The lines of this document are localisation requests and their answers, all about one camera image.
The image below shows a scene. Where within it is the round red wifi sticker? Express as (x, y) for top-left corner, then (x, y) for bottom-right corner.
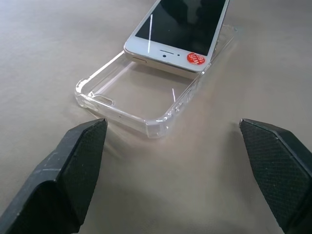
(186, 52), (205, 66)

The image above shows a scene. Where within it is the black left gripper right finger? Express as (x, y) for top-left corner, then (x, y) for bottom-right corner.
(239, 118), (312, 234)

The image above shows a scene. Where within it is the white smartphone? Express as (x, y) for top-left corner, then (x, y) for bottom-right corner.
(124, 0), (231, 79)

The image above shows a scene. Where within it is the clear plastic phone case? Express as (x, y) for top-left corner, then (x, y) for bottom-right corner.
(74, 23), (239, 139)

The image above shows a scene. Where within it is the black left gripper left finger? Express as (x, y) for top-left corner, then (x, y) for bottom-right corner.
(0, 118), (108, 234)

